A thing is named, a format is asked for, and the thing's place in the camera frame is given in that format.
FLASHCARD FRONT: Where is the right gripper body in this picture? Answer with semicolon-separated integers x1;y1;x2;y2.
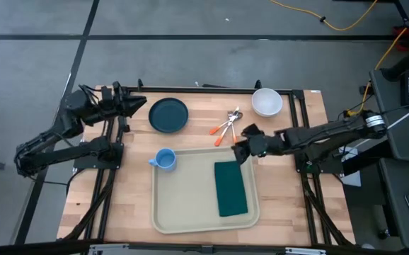
248;132;287;157

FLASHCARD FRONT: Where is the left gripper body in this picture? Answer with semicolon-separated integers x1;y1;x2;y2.
100;81;127;118

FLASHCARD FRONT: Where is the orange-handled knife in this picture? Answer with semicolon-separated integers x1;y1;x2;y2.
214;105;241;147

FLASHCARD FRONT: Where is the white bowl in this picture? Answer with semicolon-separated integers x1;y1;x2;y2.
250;87;284;118

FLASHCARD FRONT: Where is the orange-handled spoon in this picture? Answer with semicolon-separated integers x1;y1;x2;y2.
209;112;244;136

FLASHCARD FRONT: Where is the dark blue plate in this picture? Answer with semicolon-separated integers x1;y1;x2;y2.
148;97;190;134

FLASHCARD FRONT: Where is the green cloth napkin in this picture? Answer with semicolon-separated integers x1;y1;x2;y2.
214;159;249;218

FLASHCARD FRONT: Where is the light blue mug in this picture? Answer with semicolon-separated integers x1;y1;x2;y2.
148;147;178;173

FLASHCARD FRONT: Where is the beige plastic tray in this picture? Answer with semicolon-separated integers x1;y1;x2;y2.
150;146;261;235

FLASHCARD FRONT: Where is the yellow power plug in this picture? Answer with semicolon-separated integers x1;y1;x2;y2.
344;108;363;120

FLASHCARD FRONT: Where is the black crossbar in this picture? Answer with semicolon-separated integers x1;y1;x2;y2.
0;239;409;255

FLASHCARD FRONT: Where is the red floor object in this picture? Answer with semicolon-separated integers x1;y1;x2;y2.
393;26;409;51

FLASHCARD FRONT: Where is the black aluminium table frame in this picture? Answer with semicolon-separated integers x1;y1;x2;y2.
57;78;356;249

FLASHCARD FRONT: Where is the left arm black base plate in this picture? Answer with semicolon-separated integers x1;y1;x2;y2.
72;141;125;170

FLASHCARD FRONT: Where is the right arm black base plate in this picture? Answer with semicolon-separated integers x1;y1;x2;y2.
293;140;345;175

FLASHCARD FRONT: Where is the yellow floor cable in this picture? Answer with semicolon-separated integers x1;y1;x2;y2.
362;3;409;103
270;0;379;32

